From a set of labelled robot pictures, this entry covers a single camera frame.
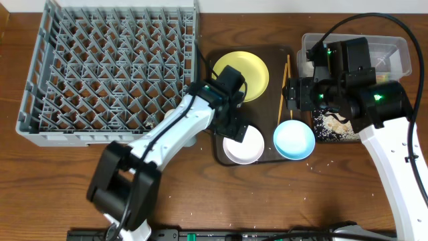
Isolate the rice and shell waste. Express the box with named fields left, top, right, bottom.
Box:
left=312, top=108, right=360, bottom=141

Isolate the light blue bowl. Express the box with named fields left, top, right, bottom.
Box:
left=273, top=120, right=316, bottom=161

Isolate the green foil wrapper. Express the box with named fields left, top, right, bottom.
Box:
left=376, top=73, right=390, bottom=83

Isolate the white cup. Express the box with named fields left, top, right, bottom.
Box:
left=164, top=108, right=175, bottom=120

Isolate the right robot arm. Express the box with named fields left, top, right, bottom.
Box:
left=283, top=37, right=427, bottom=240

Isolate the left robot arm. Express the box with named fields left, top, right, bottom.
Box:
left=86, top=66, right=248, bottom=240

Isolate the wooden chopstick left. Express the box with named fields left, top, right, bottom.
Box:
left=277, top=62, right=288, bottom=127

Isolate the wooden chopstick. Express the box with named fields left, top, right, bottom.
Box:
left=287, top=55, right=293, bottom=119
left=277, top=62, right=288, bottom=127

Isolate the dark brown serving tray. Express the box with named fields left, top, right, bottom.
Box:
left=207, top=44, right=312, bottom=165

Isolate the black plastic bin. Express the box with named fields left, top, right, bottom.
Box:
left=310, top=106, right=362, bottom=143

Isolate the wooden chopstick right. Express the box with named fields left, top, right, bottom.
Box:
left=287, top=55, right=293, bottom=119

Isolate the yellow plate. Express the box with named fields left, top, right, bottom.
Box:
left=213, top=51, right=270, bottom=102

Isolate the clear plastic bin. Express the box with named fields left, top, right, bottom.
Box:
left=297, top=33, right=412, bottom=81

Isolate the grey dish rack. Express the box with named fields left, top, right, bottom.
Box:
left=15, top=1, right=199, bottom=147

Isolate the black rail at table edge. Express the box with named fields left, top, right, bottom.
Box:
left=66, top=227, right=402, bottom=241

